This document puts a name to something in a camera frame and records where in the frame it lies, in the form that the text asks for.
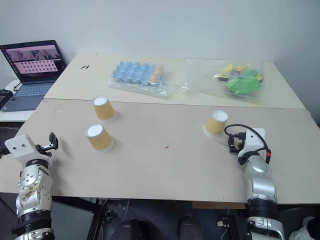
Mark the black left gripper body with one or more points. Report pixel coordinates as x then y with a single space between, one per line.
44 148

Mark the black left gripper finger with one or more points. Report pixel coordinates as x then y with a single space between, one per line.
2 151
54 141

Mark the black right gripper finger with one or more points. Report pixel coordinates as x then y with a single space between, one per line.
233 138
231 147

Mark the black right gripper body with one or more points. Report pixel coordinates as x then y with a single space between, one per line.
241 145

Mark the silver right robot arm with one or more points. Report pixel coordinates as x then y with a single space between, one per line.
262 185

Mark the brown ribbed paper cup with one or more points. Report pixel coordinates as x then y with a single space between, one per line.
103 110
216 125
98 138

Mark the large green toy block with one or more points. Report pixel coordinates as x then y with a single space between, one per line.
243 86

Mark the black device beside laptop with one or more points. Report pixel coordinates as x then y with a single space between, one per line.
5 97

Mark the brown cardboard piece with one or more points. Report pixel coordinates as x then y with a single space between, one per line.
217 205

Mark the black and yellow toy block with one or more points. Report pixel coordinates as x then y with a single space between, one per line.
223 78

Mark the round green toy piece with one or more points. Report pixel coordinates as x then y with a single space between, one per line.
250 73

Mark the clear plastic bag with toys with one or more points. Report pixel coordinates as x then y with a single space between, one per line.
200 77

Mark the open grey laptop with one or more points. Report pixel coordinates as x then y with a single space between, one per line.
35 72

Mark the small black mark pair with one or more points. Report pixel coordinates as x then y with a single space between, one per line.
85 67

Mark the clear plastic bag with tray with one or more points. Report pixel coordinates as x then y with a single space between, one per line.
160 91

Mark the brown egg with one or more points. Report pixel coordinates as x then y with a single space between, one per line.
159 67

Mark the blue egg tray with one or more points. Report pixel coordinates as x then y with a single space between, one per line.
132 72

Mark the white plastic bag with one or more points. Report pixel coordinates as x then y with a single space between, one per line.
306 230

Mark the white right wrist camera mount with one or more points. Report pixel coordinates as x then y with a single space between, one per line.
255 142

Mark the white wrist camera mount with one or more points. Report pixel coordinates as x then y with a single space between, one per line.
255 142
20 147

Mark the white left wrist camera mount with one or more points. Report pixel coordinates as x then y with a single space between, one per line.
20 147

